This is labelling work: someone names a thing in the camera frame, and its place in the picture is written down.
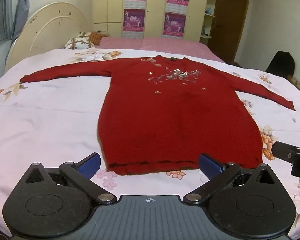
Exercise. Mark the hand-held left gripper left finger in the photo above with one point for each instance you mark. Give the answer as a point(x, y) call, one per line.
point(90, 166)

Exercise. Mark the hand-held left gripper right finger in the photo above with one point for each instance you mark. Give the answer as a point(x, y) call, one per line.
point(210, 166)

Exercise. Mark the red sequined sweater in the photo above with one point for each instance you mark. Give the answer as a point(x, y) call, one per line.
point(177, 120)

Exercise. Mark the white floral blanket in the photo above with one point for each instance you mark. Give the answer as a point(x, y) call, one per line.
point(52, 120)

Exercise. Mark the black chair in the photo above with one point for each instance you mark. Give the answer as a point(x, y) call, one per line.
point(281, 63)

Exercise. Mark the pink bed sheet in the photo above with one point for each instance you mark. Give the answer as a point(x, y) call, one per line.
point(165, 46)

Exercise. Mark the orange patterned pillow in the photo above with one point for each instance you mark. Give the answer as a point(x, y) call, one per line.
point(98, 38)

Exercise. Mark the small white checked pillow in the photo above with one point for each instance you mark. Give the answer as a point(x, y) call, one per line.
point(83, 35)

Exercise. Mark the brown wooden door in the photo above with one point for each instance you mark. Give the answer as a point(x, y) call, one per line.
point(231, 22)

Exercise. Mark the cream curved headboard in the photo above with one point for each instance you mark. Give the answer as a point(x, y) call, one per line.
point(47, 30)

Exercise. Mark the cream corner shelf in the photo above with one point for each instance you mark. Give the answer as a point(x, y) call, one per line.
point(211, 17)

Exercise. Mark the blue shelf ornament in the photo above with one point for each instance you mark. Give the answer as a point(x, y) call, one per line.
point(209, 10)

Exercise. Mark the cream wardrobe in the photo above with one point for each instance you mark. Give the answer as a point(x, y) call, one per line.
point(155, 10)

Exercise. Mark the grey tied curtain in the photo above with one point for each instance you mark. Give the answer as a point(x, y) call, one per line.
point(21, 10)

